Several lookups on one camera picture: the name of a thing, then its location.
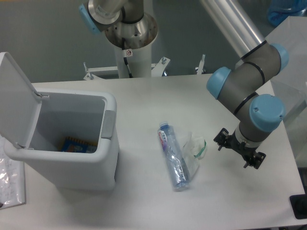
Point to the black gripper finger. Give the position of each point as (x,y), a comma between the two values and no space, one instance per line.
(223,139)
(254,159)

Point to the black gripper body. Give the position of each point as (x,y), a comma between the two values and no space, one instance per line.
(241,148)

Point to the clear plastic bag wrapper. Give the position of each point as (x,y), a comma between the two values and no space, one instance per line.
(193,150)

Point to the clear plastic water bottle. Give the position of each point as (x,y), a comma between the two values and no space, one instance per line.
(176,165)

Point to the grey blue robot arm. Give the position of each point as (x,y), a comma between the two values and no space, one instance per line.
(129,29)

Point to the white trash can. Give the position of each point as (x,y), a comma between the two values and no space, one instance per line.
(35,122)

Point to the black device at edge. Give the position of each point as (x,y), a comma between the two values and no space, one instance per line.
(299,205)

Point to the metal clamp bolt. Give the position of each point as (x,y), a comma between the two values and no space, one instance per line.
(200,68)

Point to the blue water jug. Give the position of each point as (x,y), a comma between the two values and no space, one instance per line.
(279,10)

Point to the blue orange snack packet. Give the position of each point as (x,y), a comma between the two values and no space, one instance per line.
(77,145)

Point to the clear plastic sheet sleeve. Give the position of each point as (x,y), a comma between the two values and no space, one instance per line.
(12,180)

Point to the white bracket with bolts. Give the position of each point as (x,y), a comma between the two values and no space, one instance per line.
(157,70)

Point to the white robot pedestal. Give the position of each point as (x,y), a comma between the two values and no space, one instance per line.
(134,62)

